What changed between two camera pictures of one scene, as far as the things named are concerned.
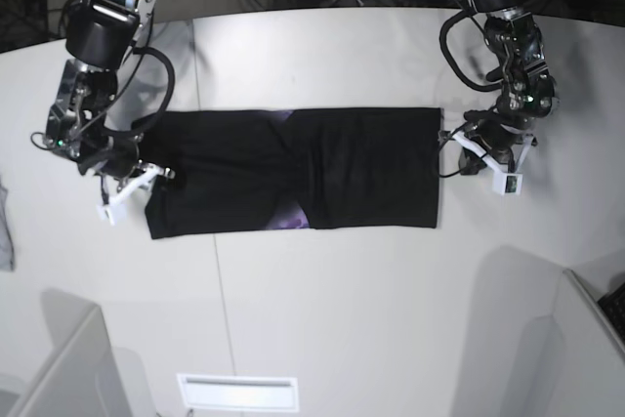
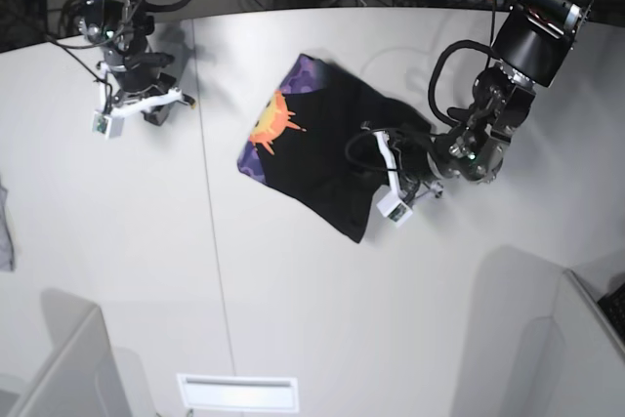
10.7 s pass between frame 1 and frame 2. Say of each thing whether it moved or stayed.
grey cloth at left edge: stayed
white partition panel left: stayed
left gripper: moved
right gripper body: moved
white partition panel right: stayed
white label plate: stayed
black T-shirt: moved
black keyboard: stayed
